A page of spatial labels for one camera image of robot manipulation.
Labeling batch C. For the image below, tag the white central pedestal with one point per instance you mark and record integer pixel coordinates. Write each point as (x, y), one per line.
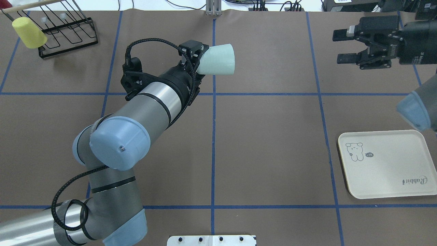
(212, 240)

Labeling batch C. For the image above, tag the pale green cup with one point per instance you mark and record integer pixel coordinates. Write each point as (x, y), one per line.
(217, 60)

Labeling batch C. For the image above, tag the cream rabbit tray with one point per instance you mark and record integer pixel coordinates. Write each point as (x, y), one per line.
(384, 164)

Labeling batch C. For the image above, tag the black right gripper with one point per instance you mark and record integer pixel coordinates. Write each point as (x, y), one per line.
(413, 46)

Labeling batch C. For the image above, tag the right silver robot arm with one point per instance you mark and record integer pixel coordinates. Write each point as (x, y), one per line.
(419, 107)

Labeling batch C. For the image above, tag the black printer box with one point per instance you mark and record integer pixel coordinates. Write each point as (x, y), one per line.
(350, 6)

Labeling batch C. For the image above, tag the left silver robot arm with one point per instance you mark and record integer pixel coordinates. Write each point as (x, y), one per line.
(103, 203)

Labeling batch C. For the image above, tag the aluminium frame post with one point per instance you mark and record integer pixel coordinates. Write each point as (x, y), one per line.
(214, 8)

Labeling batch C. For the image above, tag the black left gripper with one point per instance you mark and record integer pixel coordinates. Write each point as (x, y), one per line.
(178, 81)

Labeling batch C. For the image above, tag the yellow cup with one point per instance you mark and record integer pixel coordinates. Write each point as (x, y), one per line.
(31, 35)

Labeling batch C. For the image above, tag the black wire cup rack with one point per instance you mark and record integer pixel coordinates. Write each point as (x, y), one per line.
(66, 26)

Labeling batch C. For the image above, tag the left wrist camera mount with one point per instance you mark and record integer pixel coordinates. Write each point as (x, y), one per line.
(134, 80)

